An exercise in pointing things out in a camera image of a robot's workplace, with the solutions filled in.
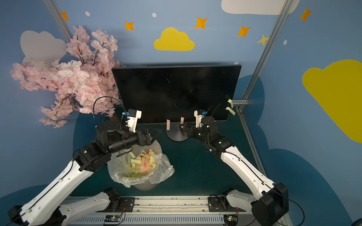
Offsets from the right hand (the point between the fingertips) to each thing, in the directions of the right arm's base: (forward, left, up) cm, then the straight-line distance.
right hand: (186, 125), depth 75 cm
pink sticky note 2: (+8, +3, -7) cm, 11 cm away
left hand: (-10, +13, +11) cm, 20 cm away
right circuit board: (-38, -26, -31) cm, 56 cm away
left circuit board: (-42, +36, -28) cm, 62 cm away
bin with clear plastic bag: (-18, +23, -17) cm, 34 cm away
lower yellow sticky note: (+11, -25, +1) cm, 28 cm away
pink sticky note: (+6, +12, -9) cm, 16 cm away
